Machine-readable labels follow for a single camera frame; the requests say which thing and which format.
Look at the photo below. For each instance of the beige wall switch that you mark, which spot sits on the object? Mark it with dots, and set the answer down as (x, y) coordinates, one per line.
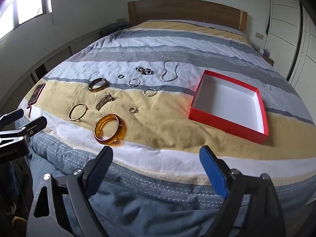
(259, 35)

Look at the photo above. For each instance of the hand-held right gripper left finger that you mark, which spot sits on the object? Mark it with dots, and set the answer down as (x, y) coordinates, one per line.
(96, 175)

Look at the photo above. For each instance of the white wardrobe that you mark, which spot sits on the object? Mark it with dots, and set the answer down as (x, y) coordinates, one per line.
(286, 29)

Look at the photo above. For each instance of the red shallow cardboard box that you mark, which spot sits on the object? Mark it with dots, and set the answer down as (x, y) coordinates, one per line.
(229, 103)

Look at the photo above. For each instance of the window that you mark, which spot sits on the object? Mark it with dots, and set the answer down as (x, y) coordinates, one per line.
(27, 7)

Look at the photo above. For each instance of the thin gold bangle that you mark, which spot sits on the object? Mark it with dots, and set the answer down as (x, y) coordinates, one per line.
(69, 114)

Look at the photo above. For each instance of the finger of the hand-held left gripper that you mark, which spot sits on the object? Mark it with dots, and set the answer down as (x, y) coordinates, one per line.
(34, 126)
(13, 115)

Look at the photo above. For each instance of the wall outlet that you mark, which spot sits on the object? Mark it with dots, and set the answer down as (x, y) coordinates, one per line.
(121, 20)

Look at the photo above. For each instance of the wooden nightstand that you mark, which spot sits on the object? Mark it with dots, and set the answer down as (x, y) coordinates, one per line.
(269, 60)

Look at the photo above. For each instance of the twisted silver hoop earring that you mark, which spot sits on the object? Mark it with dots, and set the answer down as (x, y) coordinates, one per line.
(128, 83)
(144, 93)

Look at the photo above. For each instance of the small purple box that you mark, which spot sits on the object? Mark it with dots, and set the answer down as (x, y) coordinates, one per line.
(264, 51)

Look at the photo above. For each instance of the wooden headboard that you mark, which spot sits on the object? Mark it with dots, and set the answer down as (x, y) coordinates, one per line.
(185, 11)

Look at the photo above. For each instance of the amber translucent wide bangle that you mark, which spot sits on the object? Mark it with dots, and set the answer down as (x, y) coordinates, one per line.
(119, 135)

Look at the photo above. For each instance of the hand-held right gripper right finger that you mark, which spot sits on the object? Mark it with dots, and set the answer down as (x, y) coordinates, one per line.
(216, 175)

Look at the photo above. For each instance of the dark grey cloth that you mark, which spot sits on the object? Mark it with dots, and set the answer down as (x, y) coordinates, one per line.
(116, 28)

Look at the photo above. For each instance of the smartphone with red case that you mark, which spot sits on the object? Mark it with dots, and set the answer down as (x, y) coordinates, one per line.
(37, 93)

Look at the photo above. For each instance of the grey-blue fleece blanket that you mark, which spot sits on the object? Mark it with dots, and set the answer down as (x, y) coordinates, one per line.
(148, 214)

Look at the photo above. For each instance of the striped bed cover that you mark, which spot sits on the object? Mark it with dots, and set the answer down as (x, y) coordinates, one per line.
(172, 44)

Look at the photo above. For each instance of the brown tortoise bangle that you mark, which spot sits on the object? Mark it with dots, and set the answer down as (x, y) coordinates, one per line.
(91, 87)

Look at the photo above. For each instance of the low white shelf unit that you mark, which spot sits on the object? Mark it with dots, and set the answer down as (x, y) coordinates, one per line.
(49, 56)

